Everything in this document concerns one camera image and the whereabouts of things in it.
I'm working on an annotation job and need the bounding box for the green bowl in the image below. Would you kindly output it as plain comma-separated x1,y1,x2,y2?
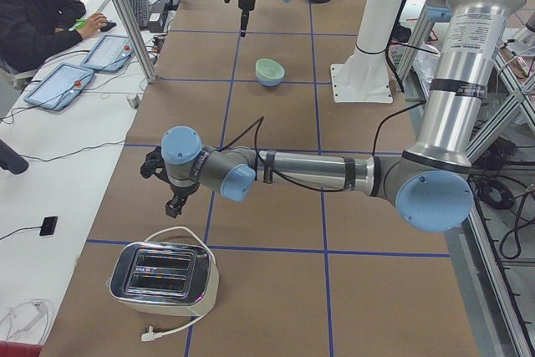
255,58,286,80

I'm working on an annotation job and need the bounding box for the small black square device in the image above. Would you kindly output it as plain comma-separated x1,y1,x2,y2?
39,216,58,237

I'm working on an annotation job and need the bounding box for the seated person in black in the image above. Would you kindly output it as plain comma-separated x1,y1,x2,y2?
1,0,109,73

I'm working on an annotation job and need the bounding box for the white toaster power cable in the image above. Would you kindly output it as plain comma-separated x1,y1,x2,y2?
140,226,214,343

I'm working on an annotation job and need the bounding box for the near blue teach pendant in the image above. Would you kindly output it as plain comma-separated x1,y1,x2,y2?
23,63,94,111

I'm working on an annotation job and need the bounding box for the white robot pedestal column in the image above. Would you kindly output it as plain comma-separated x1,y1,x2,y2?
330,0,403,104

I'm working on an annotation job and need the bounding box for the black keyboard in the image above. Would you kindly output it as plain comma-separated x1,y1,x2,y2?
127,0,150,29

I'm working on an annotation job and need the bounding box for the white cable bundle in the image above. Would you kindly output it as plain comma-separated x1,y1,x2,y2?
0,298,51,341

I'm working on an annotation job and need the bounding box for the black computer mouse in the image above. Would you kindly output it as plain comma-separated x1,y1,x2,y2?
99,21,116,33

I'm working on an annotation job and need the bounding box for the white chrome toaster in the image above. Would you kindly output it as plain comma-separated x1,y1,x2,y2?
109,242,219,317

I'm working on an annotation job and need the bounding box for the green handheld controller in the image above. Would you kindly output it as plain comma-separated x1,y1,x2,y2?
74,19,88,32

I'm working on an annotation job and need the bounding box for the blue bowl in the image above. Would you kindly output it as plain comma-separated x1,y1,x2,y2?
255,69,286,88

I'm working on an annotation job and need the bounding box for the aluminium frame post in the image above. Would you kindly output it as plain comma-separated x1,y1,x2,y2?
111,0,157,84

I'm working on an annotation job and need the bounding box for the blue teach pendant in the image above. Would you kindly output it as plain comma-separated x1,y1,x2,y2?
80,34,133,73
23,63,94,111

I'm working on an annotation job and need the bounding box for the black chair armrest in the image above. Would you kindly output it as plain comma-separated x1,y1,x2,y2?
0,140,29,175

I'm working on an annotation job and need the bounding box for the far blue teach pendant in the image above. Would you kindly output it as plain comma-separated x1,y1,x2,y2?
80,34,133,73

